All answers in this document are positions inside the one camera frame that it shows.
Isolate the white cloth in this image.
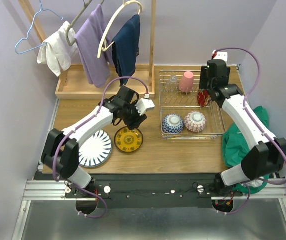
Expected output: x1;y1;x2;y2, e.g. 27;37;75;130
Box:
37;21;78;77

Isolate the aluminium rail frame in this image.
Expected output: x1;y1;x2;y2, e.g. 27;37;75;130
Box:
11;64;286;240

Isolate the purple cloth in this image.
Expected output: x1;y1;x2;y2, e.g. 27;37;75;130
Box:
75;4;114;88

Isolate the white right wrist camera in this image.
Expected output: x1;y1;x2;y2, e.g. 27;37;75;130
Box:
211;50;228;63

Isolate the wooden clothes rack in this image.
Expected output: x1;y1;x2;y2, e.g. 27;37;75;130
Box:
17;0;156;101

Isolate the red white patterned bowl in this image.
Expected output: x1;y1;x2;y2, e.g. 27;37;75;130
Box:
184;111;206;133

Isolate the clear drinking glass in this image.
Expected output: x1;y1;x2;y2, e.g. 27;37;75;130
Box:
166;75;178;92

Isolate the red floral plate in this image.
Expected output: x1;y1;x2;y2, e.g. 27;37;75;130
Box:
197;89;211;107

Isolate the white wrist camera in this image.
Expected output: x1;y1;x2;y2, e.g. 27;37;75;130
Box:
135;93;155;116
211;50;228;63

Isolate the yellow patterned plate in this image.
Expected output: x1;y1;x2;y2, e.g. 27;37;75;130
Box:
114;127;143;154

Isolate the white blue striped plate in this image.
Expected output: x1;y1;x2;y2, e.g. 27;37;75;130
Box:
79;130;112;169

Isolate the grey hanger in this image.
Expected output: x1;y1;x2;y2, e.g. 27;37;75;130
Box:
66;0;105;47

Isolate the blue white patterned bowl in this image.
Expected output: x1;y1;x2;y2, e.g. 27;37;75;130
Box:
162;113;184;134

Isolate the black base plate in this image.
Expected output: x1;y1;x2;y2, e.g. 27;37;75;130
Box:
65;173;243;210

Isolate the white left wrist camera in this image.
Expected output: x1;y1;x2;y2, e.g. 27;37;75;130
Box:
135;93;155;116

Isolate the green cloth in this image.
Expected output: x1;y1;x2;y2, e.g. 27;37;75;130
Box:
220;106;286;195

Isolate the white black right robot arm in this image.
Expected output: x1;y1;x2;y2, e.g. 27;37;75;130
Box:
199;59;286;196

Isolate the cream wooden hanger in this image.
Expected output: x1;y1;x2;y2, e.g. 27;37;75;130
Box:
97;0;144;59

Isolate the pink cup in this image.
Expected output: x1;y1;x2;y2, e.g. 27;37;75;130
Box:
179;71;194;94

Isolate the navy blue cloth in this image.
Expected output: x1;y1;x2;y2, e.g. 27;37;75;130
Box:
112;14;140;77

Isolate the metal wire dish rack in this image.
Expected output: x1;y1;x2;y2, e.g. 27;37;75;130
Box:
159;69;226;140

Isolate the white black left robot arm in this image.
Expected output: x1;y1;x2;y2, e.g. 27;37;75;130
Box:
41;86;155;198

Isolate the blue wire hanger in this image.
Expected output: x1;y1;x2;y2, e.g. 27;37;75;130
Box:
15;0;65;55

